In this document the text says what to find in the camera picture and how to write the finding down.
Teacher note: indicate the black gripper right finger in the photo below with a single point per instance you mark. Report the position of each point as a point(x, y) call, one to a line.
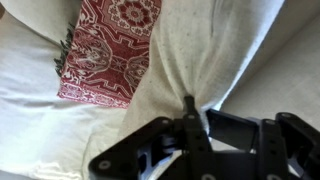
point(283, 150)

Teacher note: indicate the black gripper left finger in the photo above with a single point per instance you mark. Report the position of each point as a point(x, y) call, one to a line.
point(146, 146)

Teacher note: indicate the small white pillow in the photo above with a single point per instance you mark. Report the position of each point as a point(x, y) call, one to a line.
point(186, 50)

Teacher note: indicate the cream fabric sofa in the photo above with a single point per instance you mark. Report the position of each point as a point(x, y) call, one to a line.
point(33, 133)

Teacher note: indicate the red patterned fringed blanket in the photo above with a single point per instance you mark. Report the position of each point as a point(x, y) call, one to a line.
point(110, 50)

